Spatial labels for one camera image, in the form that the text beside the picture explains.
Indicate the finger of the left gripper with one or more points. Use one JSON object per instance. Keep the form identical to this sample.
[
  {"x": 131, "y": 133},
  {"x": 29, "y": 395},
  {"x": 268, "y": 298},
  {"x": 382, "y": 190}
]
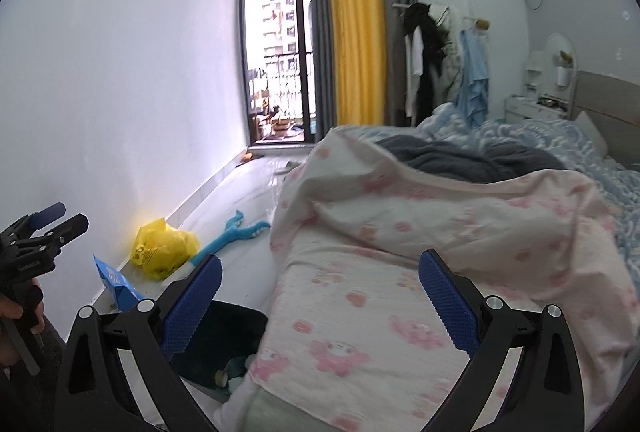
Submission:
[
  {"x": 53, "y": 240},
  {"x": 26, "y": 226}
]

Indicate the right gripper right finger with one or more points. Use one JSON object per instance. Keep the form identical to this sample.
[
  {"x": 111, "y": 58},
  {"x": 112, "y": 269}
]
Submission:
[{"x": 545, "y": 392}]

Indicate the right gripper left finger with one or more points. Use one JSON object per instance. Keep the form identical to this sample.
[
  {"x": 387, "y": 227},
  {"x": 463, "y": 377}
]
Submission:
[{"x": 93, "y": 392}]

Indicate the dark green trash bin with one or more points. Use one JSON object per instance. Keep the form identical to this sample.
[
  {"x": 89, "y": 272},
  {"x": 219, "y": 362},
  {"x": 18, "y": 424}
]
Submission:
[{"x": 216, "y": 358}]

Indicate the person's left hand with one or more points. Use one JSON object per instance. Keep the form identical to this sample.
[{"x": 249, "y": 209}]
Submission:
[{"x": 26, "y": 343}]

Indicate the blue snack bag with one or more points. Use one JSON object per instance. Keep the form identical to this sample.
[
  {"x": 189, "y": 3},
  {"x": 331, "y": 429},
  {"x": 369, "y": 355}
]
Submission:
[{"x": 123, "y": 293}]

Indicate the yellow plastic bag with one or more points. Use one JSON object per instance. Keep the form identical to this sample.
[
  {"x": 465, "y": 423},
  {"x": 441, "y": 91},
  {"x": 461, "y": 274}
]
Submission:
[{"x": 159, "y": 249}]

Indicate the blue plush toy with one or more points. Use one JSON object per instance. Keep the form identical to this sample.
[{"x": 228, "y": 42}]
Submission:
[{"x": 233, "y": 231}]

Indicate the pink cartoon print quilt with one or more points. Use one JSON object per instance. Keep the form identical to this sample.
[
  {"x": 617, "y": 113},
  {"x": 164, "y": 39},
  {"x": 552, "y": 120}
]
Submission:
[{"x": 409, "y": 300}]

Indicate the blue floral quilt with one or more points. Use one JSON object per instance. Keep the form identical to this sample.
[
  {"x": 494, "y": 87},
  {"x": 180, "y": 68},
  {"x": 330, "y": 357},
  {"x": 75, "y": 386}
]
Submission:
[{"x": 620, "y": 186}]

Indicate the dark grey blanket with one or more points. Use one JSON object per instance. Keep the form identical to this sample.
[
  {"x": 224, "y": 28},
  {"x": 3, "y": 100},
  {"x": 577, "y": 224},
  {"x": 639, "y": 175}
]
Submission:
[{"x": 498, "y": 162}]

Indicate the grey bed headboard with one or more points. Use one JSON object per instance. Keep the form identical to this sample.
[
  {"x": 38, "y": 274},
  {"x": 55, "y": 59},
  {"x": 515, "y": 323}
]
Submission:
[{"x": 613, "y": 105}]

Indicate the grey curtain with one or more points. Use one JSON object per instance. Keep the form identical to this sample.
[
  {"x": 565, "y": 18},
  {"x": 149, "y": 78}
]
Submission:
[{"x": 324, "y": 67}]

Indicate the white vanity shelf mirror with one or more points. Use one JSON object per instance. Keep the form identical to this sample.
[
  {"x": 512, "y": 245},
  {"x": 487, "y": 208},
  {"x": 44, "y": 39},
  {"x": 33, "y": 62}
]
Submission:
[{"x": 548, "y": 81}]

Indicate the black framed balcony door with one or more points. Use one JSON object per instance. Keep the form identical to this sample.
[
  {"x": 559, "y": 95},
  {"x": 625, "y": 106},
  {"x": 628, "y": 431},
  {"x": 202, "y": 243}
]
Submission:
[{"x": 278, "y": 71}]

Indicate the hanging clothes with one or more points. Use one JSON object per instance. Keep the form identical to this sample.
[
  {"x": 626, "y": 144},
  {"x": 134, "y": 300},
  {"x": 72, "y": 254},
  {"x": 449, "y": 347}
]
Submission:
[{"x": 445, "y": 63}]

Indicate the yellow curtain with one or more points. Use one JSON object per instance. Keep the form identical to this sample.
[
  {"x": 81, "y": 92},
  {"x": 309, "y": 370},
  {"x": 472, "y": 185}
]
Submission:
[{"x": 359, "y": 37}]

